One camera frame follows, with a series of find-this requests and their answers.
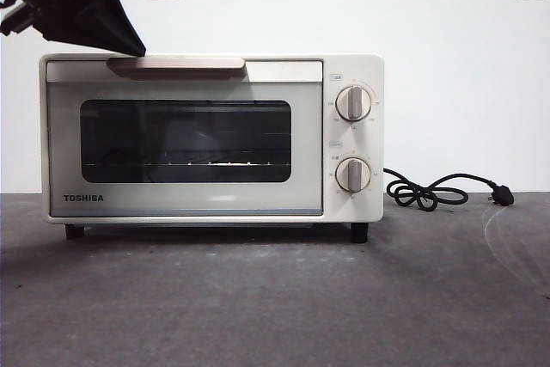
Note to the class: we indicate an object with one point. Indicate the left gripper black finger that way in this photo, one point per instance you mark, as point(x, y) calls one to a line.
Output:
point(107, 27)

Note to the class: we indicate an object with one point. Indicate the white Toshiba toaster oven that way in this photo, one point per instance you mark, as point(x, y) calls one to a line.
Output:
point(352, 70)

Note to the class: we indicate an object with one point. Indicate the white oven knob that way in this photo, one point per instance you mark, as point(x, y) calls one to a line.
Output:
point(353, 103)
point(352, 175)

